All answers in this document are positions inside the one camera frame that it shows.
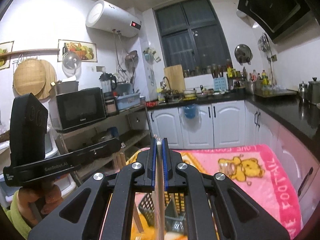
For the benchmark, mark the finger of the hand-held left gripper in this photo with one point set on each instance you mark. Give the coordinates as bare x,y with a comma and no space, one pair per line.
105,152

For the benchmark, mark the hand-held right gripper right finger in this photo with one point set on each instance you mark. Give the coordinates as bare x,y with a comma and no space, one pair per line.
165,165

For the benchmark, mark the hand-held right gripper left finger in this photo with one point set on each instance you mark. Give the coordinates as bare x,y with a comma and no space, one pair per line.
153,165

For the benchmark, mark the dark green plastic utensil holder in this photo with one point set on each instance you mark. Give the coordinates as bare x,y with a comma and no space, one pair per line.
150,210

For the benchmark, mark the person's left hand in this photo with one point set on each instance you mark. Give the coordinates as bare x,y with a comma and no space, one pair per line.
32,202

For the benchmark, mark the white plastic drawer unit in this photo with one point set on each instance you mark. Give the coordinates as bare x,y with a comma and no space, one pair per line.
51,142

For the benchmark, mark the metal shelf rack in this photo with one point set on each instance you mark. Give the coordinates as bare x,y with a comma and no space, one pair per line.
130,130

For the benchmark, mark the black microwave oven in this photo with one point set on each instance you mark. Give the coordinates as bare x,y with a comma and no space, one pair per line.
80,107

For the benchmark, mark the round bamboo tray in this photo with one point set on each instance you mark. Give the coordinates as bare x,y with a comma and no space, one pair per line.
28,77

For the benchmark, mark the round wooden board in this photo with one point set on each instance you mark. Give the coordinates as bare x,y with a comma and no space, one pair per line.
51,80

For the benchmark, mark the light blue storage box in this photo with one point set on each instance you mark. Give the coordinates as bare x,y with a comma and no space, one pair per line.
128,101

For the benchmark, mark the grey metal box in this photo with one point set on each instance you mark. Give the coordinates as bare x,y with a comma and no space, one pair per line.
66,87

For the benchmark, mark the blue hanging bucket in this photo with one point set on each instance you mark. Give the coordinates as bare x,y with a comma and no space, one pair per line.
191,111

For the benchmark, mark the countertop blender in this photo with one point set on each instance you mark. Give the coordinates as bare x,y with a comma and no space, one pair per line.
108,90

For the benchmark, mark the white kitchen cabinets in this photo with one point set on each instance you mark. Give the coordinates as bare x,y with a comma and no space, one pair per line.
225,122

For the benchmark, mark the hanging glass lid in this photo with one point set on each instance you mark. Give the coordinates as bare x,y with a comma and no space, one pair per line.
71,63

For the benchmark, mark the metal sink faucet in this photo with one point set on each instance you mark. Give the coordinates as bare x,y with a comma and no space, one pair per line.
167,81

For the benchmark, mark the wooden cutting board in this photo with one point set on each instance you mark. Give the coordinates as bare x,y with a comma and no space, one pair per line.
174,78

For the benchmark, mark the pink printed blanket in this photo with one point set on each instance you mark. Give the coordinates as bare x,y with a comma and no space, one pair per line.
262,165

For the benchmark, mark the blue knife holder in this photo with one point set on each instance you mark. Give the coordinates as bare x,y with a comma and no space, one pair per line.
220,84

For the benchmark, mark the hanging metal wok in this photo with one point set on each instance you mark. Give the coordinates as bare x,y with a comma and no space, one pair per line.
131,55

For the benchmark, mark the row of spice jars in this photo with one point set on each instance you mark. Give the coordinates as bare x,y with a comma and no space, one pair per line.
210,70

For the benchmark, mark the cluster of sauce bottles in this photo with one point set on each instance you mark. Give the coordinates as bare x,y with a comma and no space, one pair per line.
262,77

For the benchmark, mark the black kitchen countertop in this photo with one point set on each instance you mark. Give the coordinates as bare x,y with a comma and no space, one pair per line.
287,112

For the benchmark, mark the white water heater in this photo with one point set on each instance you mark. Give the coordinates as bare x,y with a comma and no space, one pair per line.
112,17

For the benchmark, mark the dark framed window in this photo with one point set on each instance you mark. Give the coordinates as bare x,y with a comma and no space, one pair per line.
192,32

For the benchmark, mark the hanging steel pan lid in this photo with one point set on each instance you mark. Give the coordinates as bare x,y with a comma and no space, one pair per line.
243,53

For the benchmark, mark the small steel kettle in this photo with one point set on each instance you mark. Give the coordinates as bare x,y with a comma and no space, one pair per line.
303,91

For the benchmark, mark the cluster of hanging metal tools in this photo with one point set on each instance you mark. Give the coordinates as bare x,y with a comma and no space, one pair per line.
264,43

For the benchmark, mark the lidded steel pot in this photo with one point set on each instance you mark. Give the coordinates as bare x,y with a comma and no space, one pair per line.
314,91

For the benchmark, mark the black range hood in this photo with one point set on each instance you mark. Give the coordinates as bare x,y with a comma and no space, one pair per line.
272,7

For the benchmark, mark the small fruit wall poster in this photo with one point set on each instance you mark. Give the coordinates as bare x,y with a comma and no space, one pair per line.
5,55

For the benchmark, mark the wooden wall rail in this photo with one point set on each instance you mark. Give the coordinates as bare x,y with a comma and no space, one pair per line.
30,51

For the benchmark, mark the wall socket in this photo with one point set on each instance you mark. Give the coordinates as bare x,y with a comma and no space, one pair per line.
274,58
100,69

